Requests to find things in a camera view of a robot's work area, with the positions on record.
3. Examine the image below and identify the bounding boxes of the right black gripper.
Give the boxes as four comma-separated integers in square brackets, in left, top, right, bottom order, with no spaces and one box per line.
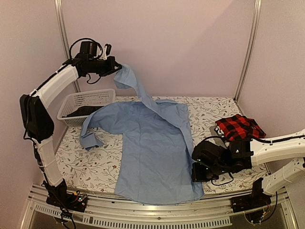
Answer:
[192,162,227,182]

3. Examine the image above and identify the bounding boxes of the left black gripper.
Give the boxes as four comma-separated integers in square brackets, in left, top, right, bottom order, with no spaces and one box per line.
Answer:
[89,56,122,77]

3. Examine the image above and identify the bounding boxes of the light blue long sleeve shirt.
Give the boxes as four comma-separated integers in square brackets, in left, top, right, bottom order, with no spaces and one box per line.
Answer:
[80,65,204,205]

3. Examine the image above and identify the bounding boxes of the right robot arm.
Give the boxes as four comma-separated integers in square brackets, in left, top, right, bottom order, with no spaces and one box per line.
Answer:
[192,130,305,208]

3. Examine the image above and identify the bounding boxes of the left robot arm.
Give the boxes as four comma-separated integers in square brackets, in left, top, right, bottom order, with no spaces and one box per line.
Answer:
[20,38,122,207]

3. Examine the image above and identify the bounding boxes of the white plastic basket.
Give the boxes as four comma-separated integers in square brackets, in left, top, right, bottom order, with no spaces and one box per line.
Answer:
[57,89,116,127]

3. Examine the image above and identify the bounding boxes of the grey folded shirt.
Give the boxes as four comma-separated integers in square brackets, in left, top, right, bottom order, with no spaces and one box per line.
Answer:
[209,126,229,148]

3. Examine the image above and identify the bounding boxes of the black shirt white letters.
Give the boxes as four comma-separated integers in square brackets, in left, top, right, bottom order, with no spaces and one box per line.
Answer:
[214,126,226,139]

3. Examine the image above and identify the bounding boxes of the dark shirt in basket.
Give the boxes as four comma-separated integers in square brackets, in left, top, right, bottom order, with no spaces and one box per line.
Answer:
[64,106,103,117]

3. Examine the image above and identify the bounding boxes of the red black plaid shirt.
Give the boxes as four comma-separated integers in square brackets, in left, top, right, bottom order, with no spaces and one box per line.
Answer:
[215,114,266,141]

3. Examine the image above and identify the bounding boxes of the floral table mat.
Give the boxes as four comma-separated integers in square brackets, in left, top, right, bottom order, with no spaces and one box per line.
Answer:
[55,96,270,195]

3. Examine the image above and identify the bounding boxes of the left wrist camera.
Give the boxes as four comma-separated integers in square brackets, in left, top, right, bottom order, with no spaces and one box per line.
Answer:
[101,44,112,60]

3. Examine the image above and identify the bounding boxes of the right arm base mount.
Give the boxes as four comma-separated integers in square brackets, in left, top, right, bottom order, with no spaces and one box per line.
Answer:
[230,178,274,224]

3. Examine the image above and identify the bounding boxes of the left aluminium post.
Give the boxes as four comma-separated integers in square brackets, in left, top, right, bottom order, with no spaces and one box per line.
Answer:
[53,0,81,93]

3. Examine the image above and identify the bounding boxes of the aluminium post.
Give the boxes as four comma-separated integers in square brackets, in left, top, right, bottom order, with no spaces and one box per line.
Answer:
[53,0,81,93]
[234,0,262,103]

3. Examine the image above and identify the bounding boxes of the aluminium front rail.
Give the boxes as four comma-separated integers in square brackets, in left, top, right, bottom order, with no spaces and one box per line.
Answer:
[21,185,303,229]

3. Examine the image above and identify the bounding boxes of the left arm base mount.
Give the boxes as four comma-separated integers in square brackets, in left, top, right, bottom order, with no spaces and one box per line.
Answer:
[44,183,88,212]

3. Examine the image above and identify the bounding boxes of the right aluminium post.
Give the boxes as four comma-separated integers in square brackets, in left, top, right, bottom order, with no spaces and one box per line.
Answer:
[234,0,262,103]

